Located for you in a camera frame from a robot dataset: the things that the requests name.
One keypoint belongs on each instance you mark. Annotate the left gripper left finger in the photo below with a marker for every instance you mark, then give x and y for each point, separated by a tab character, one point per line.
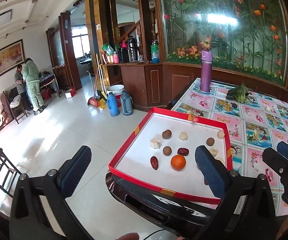
72	170

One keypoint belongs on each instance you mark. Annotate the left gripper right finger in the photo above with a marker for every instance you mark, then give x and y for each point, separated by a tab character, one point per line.
215	173

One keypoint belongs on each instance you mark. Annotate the brown longan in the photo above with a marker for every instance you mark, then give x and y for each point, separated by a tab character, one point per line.
210	141
167	151

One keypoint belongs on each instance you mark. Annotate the brown longan fruit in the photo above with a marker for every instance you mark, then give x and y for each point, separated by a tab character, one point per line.
166	134

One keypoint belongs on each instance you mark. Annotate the round white yam slice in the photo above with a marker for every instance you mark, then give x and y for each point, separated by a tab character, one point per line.
213	151

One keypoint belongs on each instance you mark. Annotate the red jujube date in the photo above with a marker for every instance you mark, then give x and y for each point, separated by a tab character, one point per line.
183	151
154	162

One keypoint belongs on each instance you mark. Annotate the white yam chunk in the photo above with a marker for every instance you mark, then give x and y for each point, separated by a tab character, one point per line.
220	134

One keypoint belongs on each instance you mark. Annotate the floral plastic tablecloth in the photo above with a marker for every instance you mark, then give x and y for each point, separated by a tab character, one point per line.
251	128

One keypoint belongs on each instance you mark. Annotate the red white tray box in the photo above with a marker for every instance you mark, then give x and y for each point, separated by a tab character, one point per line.
159	155

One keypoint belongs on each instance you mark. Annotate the blue thermos flask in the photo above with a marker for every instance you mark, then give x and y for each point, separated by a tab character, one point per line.
112	104

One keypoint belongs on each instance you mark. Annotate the red broom and dustpan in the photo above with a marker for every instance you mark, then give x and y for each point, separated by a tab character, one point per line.
99	98

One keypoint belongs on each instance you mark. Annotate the green leafy vegetable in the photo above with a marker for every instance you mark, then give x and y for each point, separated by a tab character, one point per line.
238	94

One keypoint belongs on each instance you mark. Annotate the grey-blue thermos flask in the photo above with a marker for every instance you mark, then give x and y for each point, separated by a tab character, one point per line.
127	103

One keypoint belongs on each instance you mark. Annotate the white plastic basin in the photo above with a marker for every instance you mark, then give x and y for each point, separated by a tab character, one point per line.
115	89

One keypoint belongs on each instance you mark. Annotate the person in green pajamas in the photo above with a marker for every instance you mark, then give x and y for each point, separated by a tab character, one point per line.
30	74

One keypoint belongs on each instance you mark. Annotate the purple thermos bottle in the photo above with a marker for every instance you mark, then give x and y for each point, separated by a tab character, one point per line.
206	69

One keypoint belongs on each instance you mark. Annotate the black coffee maker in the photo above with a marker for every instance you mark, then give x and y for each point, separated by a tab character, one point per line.
133	49

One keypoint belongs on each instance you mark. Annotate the large orange near camera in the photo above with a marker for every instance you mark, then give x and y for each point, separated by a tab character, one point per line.
178	162

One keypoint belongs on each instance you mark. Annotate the framed wall painting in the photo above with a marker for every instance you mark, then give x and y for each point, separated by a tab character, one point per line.
11	56

